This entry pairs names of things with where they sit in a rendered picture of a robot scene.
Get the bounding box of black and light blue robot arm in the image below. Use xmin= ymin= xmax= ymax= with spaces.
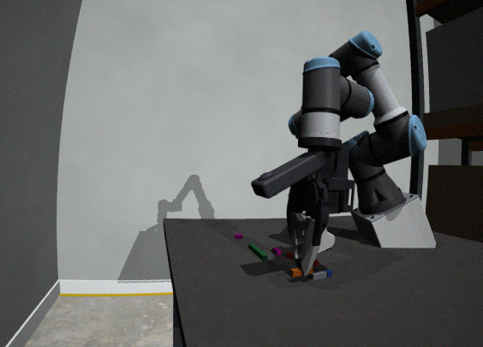
xmin=251 ymin=31 xmax=426 ymax=215

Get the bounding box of orange rod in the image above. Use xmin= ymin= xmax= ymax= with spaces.
xmin=289 ymin=267 xmax=313 ymax=277

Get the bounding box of green rod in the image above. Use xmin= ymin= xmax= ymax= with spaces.
xmin=248 ymin=243 xmax=267 ymax=260

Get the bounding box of grey rod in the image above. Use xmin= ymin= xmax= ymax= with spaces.
xmin=309 ymin=271 xmax=327 ymax=280

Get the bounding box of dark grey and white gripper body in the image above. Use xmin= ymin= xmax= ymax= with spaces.
xmin=289 ymin=137 xmax=355 ymax=216

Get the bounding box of red rod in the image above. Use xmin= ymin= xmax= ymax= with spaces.
xmin=285 ymin=252 xmax=319 ymax=266

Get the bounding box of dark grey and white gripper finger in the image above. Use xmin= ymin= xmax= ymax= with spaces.
xmin=287 ymin=200 xmax=310 ymax=268
xmin=300 ymin=193 xmax=335 ymax=276

